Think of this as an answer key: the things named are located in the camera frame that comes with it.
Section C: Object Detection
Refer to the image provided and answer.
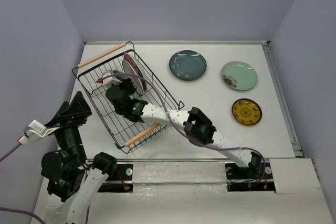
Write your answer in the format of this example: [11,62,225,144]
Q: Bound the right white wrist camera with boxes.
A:
[96,70,121,88]

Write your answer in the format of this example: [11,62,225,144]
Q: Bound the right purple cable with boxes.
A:
[97,74,266,185]

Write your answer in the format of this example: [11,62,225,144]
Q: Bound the red and teal floral plate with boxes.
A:
[122,53,148,95]

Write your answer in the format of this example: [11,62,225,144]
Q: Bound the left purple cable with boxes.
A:
[0,136,45,224]

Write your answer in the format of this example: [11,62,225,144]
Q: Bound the light green flower plate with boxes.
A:
[221,61,258,91]

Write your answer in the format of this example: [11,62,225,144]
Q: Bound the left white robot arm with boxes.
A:
[41,91,117,223]

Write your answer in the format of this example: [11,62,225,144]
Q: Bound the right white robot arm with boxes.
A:
[106,78,266,182]

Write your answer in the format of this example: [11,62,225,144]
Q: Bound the small blue patterned dish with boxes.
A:
[113,70,128,80]

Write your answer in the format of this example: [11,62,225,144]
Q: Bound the white orange sunburst plate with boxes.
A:
[122,60,144,95]

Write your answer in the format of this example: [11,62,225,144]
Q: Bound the purple cable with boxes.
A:
[0,136,45,224]
[97,74,266,185]

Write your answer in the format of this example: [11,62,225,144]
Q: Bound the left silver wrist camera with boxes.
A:
[18,120,60,145]

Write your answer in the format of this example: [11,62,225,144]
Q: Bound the small yellow patterned dish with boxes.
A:
[231,98,262,126]

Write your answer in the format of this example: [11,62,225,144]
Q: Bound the black wire dish rack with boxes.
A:
[72,48,184,154]

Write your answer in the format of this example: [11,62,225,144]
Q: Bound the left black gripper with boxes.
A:
[46,89,93,162]

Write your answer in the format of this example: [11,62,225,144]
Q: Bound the dark teal speckled plate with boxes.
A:
[169,50,207,81]

